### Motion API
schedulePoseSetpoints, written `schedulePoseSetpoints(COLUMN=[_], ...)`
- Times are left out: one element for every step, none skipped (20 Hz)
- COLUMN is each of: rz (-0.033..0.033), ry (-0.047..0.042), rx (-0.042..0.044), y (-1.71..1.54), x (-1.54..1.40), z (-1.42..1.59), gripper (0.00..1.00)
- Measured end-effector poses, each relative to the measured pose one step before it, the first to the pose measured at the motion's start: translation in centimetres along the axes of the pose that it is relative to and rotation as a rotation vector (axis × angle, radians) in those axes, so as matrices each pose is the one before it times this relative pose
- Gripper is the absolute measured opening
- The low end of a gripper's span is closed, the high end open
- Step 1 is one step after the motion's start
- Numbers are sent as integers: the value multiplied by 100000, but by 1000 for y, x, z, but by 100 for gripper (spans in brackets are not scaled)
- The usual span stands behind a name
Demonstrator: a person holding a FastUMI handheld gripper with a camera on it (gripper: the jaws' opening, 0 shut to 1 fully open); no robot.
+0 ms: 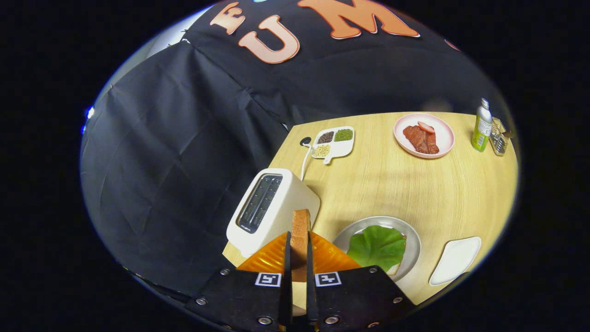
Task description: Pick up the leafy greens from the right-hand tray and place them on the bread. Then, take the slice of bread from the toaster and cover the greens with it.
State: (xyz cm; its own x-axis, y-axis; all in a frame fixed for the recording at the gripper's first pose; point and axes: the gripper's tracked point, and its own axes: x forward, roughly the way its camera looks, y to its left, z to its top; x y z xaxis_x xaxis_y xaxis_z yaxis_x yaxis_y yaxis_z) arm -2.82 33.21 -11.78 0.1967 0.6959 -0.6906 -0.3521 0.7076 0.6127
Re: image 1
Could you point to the silver green drink bottle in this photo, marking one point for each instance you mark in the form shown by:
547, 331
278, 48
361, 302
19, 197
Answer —
481, 129

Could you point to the white toaster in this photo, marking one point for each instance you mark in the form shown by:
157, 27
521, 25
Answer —
290, 203

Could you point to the white bread slice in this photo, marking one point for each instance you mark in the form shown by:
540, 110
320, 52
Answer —
394, 269

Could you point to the pink round plate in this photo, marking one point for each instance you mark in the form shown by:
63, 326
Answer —
445, 136

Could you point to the pink sausage slice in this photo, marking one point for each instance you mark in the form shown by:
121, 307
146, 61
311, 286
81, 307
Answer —
426, 127

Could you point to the toasted bread slice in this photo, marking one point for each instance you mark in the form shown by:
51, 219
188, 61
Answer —
300, 230

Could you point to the black backdrop cloth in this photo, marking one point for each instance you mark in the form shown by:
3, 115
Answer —
184, 138

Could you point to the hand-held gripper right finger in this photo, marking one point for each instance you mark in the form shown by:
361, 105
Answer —
359, 299

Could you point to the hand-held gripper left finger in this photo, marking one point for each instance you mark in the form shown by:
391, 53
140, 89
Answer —
239, 299

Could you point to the white round plate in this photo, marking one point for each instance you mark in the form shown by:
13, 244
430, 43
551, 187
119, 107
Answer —
412, 249

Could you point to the white compartment dish with beans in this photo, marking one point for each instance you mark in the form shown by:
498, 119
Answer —
334, 143

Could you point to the white rectangular plate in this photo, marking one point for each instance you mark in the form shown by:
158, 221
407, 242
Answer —
456, 260

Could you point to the brown meat piece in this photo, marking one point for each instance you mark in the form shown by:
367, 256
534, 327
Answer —
432, 145
416, 138

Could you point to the green lettuce leaf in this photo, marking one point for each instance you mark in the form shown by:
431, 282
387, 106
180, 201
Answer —
375, 246

